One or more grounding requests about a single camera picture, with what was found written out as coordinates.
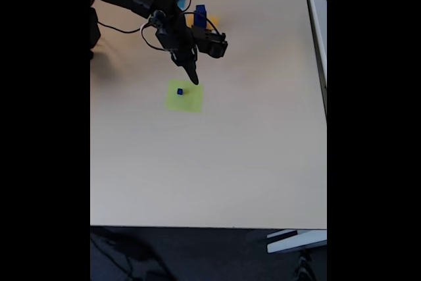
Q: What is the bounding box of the green paper square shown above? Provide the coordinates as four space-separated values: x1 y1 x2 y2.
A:
164 78 205 113

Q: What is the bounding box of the orange paper square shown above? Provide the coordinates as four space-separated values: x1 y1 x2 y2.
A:
184 13 220 34

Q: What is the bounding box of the white adjacent table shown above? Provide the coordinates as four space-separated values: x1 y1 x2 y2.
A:
301 0 328 118

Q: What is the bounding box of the white table foot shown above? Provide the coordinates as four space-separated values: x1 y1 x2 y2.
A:
266 229 328 255

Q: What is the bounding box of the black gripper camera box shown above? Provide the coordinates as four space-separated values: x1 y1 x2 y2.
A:
192 26 229 61

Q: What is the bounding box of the black motor cable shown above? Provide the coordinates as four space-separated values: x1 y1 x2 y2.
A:
97 21 172 53

